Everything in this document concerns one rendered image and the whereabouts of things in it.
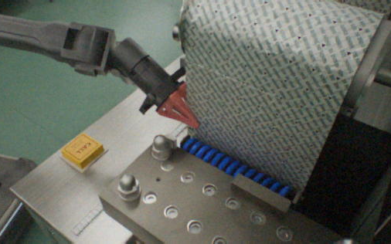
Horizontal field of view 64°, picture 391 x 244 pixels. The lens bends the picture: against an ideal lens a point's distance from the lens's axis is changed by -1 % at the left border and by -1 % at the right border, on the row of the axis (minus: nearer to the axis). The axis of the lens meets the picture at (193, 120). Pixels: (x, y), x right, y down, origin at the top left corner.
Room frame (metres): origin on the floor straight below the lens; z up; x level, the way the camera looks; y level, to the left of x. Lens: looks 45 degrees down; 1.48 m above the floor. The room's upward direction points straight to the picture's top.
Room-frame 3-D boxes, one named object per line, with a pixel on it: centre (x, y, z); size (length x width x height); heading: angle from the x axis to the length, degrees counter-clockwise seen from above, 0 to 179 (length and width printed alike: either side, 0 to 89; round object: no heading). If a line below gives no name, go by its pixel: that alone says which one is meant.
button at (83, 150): (0.48, 0.26, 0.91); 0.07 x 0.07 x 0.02; 55
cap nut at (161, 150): (0.37, 0.06, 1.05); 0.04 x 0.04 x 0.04
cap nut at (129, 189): (0.29, 0.11, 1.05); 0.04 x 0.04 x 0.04
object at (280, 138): (0.36, -0.08, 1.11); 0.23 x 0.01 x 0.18; 55
